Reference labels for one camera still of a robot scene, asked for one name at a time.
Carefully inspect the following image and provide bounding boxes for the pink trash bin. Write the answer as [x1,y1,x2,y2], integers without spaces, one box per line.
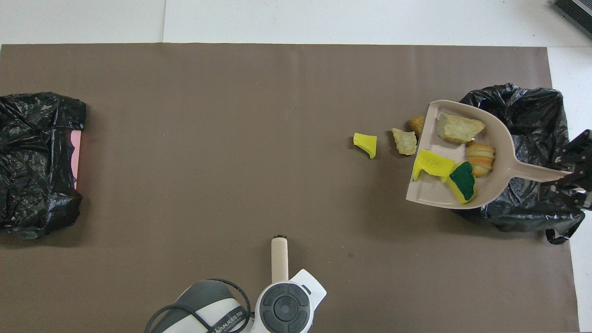
[69,130,82,190]

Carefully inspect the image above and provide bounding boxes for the dark ribbed device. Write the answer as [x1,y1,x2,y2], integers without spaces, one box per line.
[553,0,592,40]

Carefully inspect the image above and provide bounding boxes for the notched yellow sponge piece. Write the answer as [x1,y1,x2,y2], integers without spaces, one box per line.
[412,149,457,182]

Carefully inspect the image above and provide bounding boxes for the black plastic trash bag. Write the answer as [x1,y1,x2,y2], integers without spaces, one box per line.
[444,83,586,245]
[0,92,87,240]

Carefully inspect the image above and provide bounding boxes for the small pale beige foam chunk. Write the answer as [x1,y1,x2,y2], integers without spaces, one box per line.
[391,128,418,156]

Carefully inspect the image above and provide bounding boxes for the orange-brown foam chunk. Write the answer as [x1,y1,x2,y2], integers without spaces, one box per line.
[407,116,426,138]

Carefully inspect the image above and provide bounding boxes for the tan striped foam chunk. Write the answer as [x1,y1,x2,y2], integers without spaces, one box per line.
[465,140,496,179]

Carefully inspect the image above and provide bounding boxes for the green and yellow sponge piece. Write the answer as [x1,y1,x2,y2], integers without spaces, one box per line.
[446,160,477,205]

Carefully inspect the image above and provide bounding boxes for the large pale beige foam chunk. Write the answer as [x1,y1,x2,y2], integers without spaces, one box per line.
[436,112,486,144]

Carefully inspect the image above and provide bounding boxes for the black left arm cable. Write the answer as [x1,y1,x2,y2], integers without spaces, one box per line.
[144,278,253,333]

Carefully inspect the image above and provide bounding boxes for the pale pink plastic dustpan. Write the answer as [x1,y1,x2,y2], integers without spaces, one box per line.
[406,99,573,210]

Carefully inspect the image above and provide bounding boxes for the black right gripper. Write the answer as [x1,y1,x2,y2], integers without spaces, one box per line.
[543,129,592,209]

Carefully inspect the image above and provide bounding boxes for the brown paper table mat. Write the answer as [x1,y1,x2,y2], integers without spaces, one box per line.
[0,43,580,333]

